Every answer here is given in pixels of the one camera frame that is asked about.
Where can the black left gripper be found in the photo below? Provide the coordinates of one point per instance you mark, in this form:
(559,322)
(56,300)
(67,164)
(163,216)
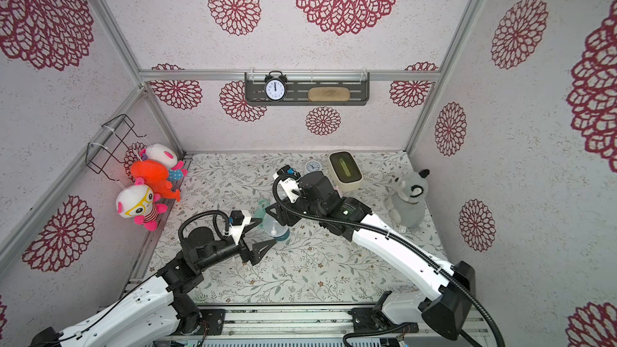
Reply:
(254,255)

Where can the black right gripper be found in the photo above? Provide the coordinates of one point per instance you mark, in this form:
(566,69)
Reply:
(287,211)

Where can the clear bottle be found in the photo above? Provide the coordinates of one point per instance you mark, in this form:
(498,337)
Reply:
(275,229)

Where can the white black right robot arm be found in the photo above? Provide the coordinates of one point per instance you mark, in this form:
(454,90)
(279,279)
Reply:
(442,299)

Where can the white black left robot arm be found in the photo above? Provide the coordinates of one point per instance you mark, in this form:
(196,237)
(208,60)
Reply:
(160,306)

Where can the white small alarm clock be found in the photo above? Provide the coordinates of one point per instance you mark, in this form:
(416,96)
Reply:
(313,166)

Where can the cream box green lid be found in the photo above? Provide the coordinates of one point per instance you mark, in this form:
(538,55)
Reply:
(344,171)

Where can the floral table mat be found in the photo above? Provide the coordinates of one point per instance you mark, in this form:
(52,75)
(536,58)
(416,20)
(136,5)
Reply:
(310,266)

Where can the grey raccoon plush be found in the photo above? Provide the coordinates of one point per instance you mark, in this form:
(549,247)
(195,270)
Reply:
(406,206)

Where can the black alarm clock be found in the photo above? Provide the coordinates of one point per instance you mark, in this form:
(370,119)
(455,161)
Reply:
(275,85)

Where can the orange red plush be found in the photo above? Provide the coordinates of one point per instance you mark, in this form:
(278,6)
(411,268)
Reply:
(155,175)

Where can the white plush yellow glasses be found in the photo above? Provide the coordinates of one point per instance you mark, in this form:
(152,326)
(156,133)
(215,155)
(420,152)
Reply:
(142,204)

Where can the white pink plush top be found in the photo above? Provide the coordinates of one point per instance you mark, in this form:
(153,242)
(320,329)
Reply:
(163,155)

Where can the mint cap with handle ring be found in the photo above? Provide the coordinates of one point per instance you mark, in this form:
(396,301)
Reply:
(261,209)

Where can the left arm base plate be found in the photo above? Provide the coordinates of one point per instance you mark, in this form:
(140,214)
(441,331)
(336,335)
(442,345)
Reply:
(210,322)

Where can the grey wall shelf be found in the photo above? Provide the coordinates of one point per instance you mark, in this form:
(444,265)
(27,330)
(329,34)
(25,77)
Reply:
(297,90)

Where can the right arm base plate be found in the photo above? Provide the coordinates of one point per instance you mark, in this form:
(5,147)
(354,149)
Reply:
(372,322)

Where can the black wire basket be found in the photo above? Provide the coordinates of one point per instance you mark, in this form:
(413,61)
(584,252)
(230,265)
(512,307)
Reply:
(114,147)

